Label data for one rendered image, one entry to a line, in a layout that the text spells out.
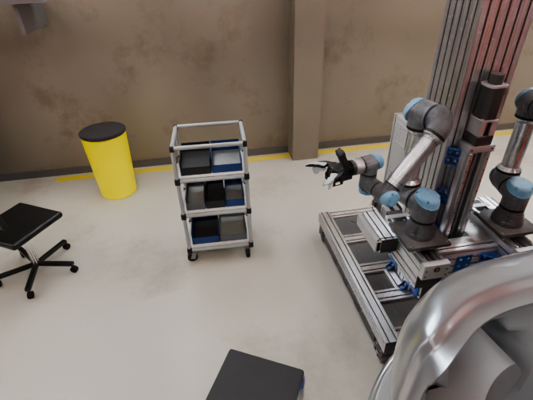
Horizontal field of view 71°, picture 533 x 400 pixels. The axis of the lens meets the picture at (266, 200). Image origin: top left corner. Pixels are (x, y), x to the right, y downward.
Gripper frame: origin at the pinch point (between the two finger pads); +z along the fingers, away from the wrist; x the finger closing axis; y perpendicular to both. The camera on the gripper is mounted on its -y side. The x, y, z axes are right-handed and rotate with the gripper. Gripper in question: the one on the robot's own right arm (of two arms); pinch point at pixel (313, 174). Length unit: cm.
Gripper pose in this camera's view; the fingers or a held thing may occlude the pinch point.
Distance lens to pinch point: 161.1
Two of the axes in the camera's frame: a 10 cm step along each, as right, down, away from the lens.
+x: -4.1, -6.0, 6.8
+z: -9.1, 2.5, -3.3
